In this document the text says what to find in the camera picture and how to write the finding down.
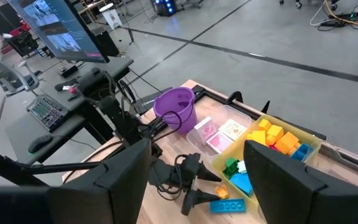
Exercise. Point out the blue screen monitor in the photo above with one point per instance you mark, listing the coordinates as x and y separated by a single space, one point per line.
61 28

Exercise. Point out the black keyboard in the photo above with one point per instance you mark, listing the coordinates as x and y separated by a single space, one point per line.
47 112

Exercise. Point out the white waste bin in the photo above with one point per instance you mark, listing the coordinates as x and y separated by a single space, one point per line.
112 17

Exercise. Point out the black desk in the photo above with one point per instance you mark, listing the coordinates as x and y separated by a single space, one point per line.
20 133

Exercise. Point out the small black desk box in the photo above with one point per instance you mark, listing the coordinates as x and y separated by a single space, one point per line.
68 71

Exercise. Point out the small clear plastic bin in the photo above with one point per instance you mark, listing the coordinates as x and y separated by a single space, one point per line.
222 115

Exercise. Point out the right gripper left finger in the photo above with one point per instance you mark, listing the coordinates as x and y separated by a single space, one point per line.
123 186

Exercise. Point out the blue long brick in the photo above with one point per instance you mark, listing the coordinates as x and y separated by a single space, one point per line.
228 206

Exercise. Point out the black equipment cart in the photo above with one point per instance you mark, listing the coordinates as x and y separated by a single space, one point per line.
22 43

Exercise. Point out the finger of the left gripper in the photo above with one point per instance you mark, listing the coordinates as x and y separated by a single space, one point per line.
202 197
208 175

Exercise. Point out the dark green long brick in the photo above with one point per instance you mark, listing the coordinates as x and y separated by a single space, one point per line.
228 172

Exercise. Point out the black handheld controller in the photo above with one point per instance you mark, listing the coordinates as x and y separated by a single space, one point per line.
62 86

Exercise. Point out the purple plastic bucket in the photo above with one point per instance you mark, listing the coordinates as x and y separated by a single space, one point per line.
176 105

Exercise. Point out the grey office chair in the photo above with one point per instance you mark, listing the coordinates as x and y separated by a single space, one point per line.
2 73

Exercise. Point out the black computer mouse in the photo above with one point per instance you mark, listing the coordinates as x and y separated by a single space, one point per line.
39 143

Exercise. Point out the orange flower toy piece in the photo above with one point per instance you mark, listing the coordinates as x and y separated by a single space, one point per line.
222 191

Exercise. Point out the orange print card pack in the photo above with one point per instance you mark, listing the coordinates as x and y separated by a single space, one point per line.
232 129

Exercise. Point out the black floor power strip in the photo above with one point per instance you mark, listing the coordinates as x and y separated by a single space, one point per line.
334 23

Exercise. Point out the black computer case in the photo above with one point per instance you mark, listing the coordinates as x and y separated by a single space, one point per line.
106 42

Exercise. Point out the small pink desk object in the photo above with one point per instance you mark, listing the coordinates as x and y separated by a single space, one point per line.
72 90

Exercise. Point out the black box cyan lights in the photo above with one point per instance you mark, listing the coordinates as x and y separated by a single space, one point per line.
165 7

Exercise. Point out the mint small toy brick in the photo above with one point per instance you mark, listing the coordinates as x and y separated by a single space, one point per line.
242 167

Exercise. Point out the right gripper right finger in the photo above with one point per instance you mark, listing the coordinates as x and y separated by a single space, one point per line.
284 193

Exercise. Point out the yellow translucent plastic bin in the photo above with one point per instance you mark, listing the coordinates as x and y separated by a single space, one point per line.
309 140

